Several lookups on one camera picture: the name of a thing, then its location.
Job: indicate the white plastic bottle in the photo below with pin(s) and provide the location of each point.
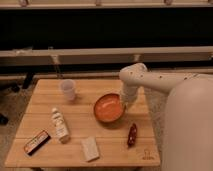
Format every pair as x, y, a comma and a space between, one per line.
61, 128

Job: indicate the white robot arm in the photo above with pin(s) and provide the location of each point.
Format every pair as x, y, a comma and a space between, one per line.
188, 121

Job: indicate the wooden table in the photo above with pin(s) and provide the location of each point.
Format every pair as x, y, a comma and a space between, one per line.
111, 139

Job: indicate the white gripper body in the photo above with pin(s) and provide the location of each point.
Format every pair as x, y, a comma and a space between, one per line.
129, 93

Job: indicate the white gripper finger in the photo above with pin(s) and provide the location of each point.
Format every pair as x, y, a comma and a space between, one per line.
126, 106

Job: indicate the translucent plastic cup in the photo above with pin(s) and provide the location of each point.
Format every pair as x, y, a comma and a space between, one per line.
67, 87

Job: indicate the dark rectangular snack box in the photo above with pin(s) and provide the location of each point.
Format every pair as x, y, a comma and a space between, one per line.
35, 143

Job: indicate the orange ceramic bowl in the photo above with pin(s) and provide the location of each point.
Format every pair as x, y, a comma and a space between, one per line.
108, 108

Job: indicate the white sponge block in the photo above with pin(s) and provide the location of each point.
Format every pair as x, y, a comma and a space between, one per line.
90, 149

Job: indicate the grey metal rail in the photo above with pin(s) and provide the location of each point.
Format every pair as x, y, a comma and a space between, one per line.
104, 55

